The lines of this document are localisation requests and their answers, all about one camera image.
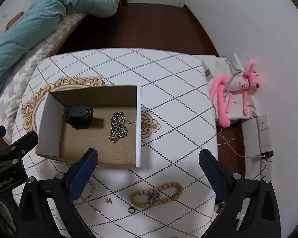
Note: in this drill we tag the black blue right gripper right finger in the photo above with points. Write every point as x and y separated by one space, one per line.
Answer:
250 206

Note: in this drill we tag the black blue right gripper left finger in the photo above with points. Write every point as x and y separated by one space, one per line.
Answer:
35 218

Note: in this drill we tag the white power strip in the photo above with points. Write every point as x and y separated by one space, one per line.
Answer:
265 144

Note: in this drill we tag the black charger plug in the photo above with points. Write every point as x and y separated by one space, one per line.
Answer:
267 154

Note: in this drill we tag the white cardboard box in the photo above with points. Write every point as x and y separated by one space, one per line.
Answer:
115 131

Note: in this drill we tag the gold earring piece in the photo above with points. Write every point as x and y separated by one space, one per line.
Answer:
108 201

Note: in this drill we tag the black smartwatch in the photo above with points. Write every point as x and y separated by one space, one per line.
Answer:
79 117

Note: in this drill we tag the white patterned tablecloth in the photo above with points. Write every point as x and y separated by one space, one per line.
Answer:
177 121

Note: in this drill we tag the silver pendant charm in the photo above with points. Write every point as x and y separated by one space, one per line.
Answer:
153 196

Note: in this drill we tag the grey clothes hanger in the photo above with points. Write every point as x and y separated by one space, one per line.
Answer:
234 72

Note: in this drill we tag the pink panther plush toy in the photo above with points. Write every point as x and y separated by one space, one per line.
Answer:
224 86

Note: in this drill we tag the teal duvet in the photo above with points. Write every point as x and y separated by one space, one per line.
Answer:
40 21

